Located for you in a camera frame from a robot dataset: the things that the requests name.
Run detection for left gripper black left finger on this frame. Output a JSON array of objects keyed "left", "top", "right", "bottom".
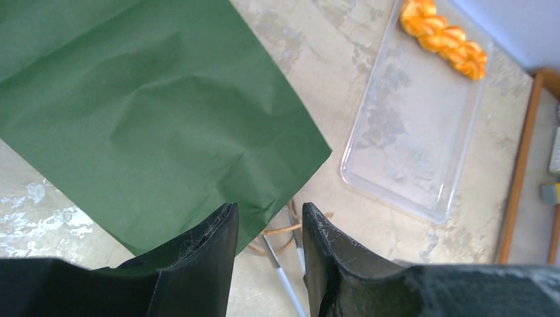
[{"left": 1, "top": 203, "right": 239, "bottom": 316}]

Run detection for orange wooden rack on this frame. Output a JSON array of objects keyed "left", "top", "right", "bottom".
[{"left": 495, "top": 67, "right": 559, "bottom": 264}]

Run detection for orange braided fake bread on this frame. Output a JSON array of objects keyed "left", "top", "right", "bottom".
[{"left": 399, "top": 1, "right": 487, "bottom": 81}]

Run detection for green brown paper bag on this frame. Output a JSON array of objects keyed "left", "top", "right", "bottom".
[{"left": 1, "top": 1, "right": 331, "bottom": 255}]

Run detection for metal tongs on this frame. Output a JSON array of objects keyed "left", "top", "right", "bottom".
[{"left": 258, "top": 203, "right": 309, "bottom": 317}]

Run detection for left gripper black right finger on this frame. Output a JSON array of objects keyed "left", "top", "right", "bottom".
[{"left": 302, "top": 203, "right": 559, "bottom": 316}]

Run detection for clear plastic tray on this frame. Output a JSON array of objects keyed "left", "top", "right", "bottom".
[{"left": 341, "top": 1, "right": 493, "bottom": 223}]

